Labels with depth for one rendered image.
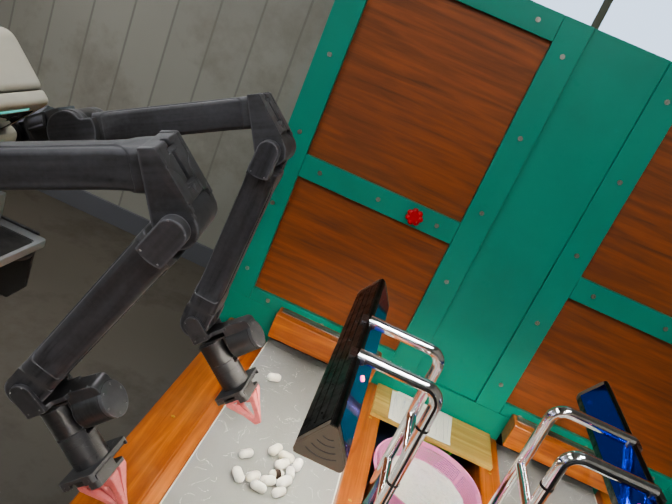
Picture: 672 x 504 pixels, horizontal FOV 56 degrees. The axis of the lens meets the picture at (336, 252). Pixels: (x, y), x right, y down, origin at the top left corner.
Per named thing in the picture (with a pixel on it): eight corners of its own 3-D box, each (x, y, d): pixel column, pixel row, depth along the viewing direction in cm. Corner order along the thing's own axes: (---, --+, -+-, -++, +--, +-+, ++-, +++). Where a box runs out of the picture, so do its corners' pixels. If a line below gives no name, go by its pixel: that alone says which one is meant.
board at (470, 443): (369, 414, 160) (371, 411, 159) (376, 385, 174) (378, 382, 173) (490, 471, 158) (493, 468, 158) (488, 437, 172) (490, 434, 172)
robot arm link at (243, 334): (197, 305, 133) (180, 321, 124) (244, 285, 129) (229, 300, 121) (224, 354, 135) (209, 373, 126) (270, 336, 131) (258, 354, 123)
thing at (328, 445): (290, 452, 93) (308, 413, 90) (355, 297, 151) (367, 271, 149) (340, 475, 92) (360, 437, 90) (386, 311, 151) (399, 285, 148)
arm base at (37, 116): (30, 109, 129) (-11, 114, 117) (64, 99, 127) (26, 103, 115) (46, 150, 131) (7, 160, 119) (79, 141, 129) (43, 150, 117)
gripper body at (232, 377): (260, 373, 135) (244, 344, 134) (245, 398, 125) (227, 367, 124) (234, 383, 137) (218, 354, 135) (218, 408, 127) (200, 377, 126)
